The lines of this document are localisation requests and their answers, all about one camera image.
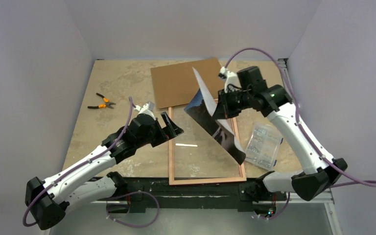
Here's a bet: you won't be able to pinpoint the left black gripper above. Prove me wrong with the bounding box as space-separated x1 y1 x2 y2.
136 112 183 148

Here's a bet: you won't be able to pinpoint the sunset landscape photo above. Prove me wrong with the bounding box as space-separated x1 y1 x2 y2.
184 68 246 165

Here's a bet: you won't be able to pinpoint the pink picture frame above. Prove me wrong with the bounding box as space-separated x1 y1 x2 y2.
168 106 246 186

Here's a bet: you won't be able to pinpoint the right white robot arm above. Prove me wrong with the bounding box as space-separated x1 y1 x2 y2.
212 66 348 201

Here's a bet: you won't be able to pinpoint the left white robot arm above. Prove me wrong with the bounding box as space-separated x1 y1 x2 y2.
23 112 184 230

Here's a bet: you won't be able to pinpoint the brown backing board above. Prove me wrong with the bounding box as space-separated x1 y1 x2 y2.
150 58 224 109

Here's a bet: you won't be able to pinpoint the clear plastic screw box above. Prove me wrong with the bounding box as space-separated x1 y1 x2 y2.
245 123 283 171

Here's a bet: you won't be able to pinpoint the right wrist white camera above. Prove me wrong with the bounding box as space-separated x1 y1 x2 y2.
218 67 241 93

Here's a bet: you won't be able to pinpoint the wrist white camera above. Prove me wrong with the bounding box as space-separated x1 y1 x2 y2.
218 67 241 93
134 101 155 119

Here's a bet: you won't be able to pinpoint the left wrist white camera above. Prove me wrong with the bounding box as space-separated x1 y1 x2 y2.
134 101 155 119

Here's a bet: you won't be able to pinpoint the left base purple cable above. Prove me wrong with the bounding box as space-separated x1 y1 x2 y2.
106 190 161 229

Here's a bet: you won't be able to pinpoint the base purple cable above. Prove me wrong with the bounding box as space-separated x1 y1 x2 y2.
106 190 161 229
254 193 291 221

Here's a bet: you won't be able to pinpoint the orange handled pliers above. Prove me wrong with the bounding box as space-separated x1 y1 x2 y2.
87 93 117 110

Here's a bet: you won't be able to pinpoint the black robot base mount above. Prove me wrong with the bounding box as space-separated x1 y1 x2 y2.
101 172 287 214

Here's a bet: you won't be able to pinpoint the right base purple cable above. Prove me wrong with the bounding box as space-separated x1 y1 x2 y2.
254 193 291 221

